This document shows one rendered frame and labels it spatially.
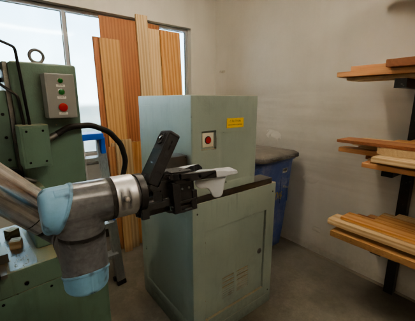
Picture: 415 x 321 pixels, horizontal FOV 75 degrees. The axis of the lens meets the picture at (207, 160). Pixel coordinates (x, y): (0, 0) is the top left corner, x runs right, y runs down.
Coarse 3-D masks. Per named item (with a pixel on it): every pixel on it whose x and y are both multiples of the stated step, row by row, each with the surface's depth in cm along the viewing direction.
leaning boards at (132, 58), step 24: (120, 24) 245; (144, 24) 255; (96, 48) 233; (120, 48) 245; (144, 48) 257; (168, 48) 271; (96, 72) 235; (120, 72) 245; (144, 72) 260; (168, 72) 274; (120, 96) 247; (120, 120) 250; (120, 168) 243; (120, 240) 255
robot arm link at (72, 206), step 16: (48, 192) 41; (64, 192) 42; (80, 192) 43; (96, 192) 44; (112, 192) 45; (48, 208) 40; (64, 208) 41; (80, 208) 42; (96, 208) 43; (112, 208) 45; (48, 224) 40; (64, 224) 41; (80, 224) 42; (96, 224) 44; (64, 240) 43
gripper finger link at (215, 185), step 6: (216, 168) 56; (222, 168) 55; (228, 168) 56; (222, 174) 55; (228, 174) 55; (234, 174) 56; (198, 180) 54; (204, 180) 55; (210, 180) 55; (216, 180) 55; (222, 180) 55; (198, 186) 55; (204, 186) 55; (210, 186) 55; (216, 186) 55; (222, 186) 55; (210, 192) 55; (216, 192) 55; (222, 192) 56
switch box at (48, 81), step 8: (48, 80) 97; (56, 80) 98; (64, 80) 100; (72, 80) 102; (48, 88) 97; (56, 88) 99; (64, 88) 100; (72, 88) 102; (48, 96) 97; (56, 96) 99; (72, 96) 103; (48, 104) 98; (56, 104) 99; (72, 104) 103; (48, 112) 98; (56, 112) 100; (72, 112) 103
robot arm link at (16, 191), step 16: (0, 176) 46; (16, 176) 49; (0, 192) 46; (16, 192) 47; (32, 192) 50; (0, 208) 47; (16, 208) 48; (32, 208) 49; (16, 224) 50; (32, 224) 50; (48, 240) 53
